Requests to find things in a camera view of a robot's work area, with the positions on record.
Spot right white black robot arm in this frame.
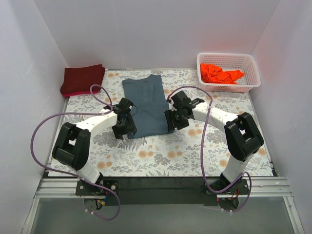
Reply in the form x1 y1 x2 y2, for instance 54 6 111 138
165 91 264 194

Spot white plastic mesh basket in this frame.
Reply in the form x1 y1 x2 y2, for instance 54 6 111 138
196 53 261 93

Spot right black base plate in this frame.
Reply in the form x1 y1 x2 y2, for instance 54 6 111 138
203 179 251 195

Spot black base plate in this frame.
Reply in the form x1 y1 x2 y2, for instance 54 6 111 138
75 179 119 196
203 179 251 195

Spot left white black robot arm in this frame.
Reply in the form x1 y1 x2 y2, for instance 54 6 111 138
52 98 137 195

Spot crumpled orange t shirt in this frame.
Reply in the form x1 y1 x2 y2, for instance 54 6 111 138
200 63 245 85

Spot floral patterned table mat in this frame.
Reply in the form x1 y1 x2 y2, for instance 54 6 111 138
48 69 273 177

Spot grey blue t shirt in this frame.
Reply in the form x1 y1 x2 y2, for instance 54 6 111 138
122 75 169 139

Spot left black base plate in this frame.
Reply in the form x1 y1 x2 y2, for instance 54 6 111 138
75 179 119 196

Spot folded dark red shirt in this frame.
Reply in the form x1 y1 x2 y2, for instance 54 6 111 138
60 64 105 97

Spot aluminium front rail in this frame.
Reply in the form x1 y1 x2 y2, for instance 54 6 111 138
36 176 292 204

